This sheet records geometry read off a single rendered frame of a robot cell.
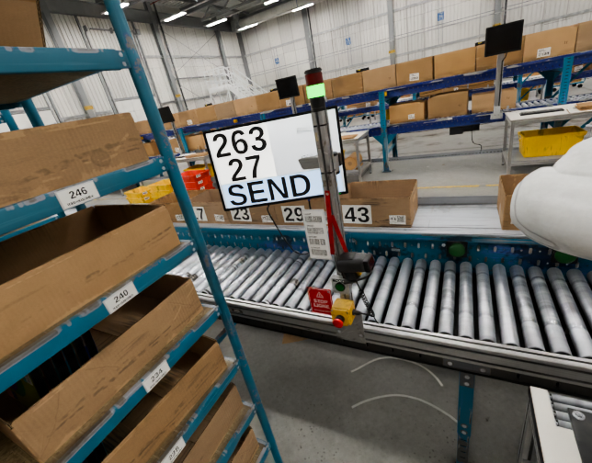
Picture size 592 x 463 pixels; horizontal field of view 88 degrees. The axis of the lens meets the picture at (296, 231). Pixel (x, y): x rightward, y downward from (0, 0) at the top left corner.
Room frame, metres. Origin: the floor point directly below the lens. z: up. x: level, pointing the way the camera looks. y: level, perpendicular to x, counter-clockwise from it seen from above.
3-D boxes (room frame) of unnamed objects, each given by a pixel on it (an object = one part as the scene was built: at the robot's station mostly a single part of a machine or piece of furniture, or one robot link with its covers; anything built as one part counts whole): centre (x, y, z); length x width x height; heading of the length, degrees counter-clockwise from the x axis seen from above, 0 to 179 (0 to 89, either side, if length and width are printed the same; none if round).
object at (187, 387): (0.59, 0.51, 0.99); 0.40 x 0.30 x 0.10; 145
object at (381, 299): (1.15, -0.35, 0.72); 0.52 x 0.05 x 0.05; 149
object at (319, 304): (0.97, -0.07, 0.85); 0.16 x 0.01 x 0.13; 59
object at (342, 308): (0.88, -0.14, 0.84); 0.15 x 0.09 x 0.07; 59
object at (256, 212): (2.01, 0.19, 0.96); 0.39 x 0.29 x 0.17; 59
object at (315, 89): (0.96, -0.14, 1.62); 0.05 x 0.05 x 0.06
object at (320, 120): (0.95, -0.14, 1.11); 0.12 x 0.05 x 0.88; 59
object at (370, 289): (1.18, -0.29, 0.72); 0.52 x 0.05 x 0.05; 149
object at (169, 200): (2.41, 0.87, 0.96); 0.39 x 0.29 x 0.17; 60
